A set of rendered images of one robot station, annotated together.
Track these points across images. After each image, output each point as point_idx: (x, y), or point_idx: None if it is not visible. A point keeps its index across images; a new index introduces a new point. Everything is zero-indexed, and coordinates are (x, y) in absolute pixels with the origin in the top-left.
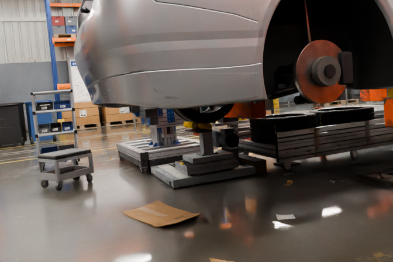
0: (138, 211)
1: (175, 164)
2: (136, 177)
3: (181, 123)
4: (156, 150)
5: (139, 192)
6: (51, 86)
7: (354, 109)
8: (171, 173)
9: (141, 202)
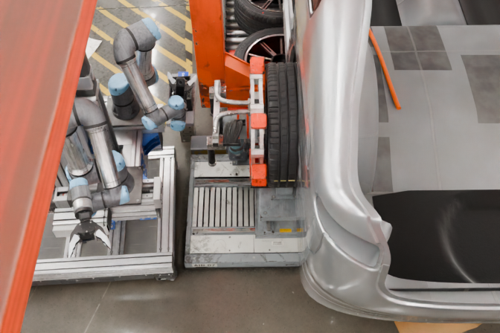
0: (414, 332)
1: (256, 234)
2: (196, 295)
3: (147, 163)
4: (164, 235)
5: (309, 311)
6: None
7: None
8: (274, 251)
9: (366, 320)
